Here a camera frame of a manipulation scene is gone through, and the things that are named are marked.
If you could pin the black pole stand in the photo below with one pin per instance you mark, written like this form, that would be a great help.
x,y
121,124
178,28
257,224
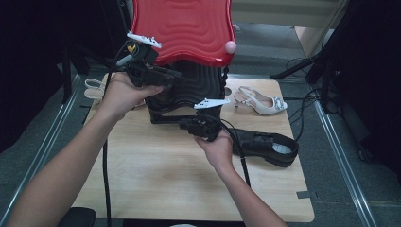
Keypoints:
x,y
66,82

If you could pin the beige slingback heel shoe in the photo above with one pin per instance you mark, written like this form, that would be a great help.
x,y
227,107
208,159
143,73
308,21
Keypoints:
x,y
93,93
261,107

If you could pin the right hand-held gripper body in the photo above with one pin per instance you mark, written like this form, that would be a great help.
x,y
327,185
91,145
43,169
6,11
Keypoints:
x,y
205,127

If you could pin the red and black shoe rack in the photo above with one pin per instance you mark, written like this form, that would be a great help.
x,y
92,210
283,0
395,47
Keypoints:
x,y
189,31

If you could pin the black curtain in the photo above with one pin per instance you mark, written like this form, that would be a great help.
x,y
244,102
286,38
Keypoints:
x,y
378,78
28,63

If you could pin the black tape piece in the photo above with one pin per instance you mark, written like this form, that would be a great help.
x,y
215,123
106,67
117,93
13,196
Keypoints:
x,y
304,195

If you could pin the black tripod stand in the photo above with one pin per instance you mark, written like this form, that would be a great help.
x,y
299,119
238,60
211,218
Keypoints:
x,y
296,66

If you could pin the person's left hand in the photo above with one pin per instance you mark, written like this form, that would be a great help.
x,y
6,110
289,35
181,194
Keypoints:
x,y
121,96

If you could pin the metal floor rail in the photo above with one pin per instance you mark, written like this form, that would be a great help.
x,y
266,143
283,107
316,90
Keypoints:
x,y
41,148
346,176

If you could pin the dark cloth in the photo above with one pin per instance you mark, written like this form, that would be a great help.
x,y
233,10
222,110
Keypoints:
x,y
78,217

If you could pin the black leather shoe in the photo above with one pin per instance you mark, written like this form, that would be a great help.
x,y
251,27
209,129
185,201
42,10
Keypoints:
x,y
261,145
161,100

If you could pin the small grey round cap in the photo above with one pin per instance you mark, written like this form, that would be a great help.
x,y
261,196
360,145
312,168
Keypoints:
x,y
227,91

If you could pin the person's white shirt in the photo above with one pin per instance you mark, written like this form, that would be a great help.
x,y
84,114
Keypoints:
x,y
183,225

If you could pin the person's right hand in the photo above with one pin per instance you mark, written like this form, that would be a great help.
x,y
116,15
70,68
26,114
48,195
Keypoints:
x,y
219,151

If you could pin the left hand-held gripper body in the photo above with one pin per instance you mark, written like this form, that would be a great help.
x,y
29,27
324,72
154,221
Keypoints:
x,y
142,74

